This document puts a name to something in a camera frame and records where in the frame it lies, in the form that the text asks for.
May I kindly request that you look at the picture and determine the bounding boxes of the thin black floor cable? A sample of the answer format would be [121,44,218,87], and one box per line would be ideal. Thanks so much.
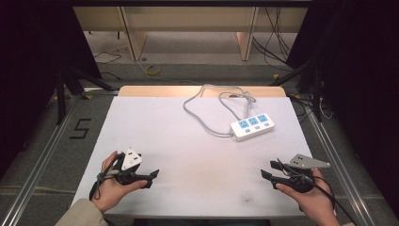
[93,51,123,81]

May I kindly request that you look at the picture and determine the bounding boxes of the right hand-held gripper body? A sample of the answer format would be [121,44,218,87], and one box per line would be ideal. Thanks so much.
[279,153,331,194]

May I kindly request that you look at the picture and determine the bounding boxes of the person's right hand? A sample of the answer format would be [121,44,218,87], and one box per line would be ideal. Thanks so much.
[275,168,342,226]

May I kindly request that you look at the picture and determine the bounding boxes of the black curtain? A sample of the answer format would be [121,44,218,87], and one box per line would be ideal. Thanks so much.
[0,0,103,177]
[286,0,399,218]

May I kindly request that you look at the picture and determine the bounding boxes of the white table board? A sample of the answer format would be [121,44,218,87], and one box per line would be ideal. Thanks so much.
[71,95,315,218]

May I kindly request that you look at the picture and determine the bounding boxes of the left hand-held gripper black cable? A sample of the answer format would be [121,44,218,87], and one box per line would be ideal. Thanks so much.
[88,152,125,202]

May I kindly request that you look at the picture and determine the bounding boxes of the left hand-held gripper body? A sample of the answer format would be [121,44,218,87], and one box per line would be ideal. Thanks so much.
[112,147,149,186]

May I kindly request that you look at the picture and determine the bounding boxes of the yellow tape roll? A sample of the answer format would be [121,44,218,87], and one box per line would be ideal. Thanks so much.
[145,64,162,77]

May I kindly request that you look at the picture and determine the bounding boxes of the black metal stand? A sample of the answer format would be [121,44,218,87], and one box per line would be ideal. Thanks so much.
[268,57,325,122]
[55,66,115,126]

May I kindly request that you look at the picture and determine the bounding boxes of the hand-held gripper black cable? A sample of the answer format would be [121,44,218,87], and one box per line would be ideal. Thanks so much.
[88,152,125,202]
[277,157,358,226]

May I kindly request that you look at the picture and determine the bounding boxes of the right hand-held gripper black cable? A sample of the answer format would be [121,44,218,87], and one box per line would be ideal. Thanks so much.
[277,157,358,226]

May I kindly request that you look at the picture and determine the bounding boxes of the person's left hand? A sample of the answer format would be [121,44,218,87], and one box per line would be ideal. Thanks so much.
[91,151,149,215]

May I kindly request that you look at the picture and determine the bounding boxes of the white power strip blue sockets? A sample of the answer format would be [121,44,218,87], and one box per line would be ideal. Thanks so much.
[229,112,276,142]

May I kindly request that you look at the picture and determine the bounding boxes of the grey power strip cable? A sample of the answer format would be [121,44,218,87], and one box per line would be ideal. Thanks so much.
[182,83,257,138]

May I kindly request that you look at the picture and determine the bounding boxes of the tangle of floor cables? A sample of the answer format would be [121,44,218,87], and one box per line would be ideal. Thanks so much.
[289,92,334,124]

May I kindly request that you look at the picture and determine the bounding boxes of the metal floor rail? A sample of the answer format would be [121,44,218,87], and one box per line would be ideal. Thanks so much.
[0,93,79,226]
[304,103,379,226]

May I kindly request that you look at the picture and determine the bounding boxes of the light wooden shelf unit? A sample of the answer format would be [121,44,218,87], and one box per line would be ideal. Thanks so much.
[72,6,309,62]

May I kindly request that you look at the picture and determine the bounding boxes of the bundle of black cables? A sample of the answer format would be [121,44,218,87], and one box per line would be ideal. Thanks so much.
[251,7,297,70]

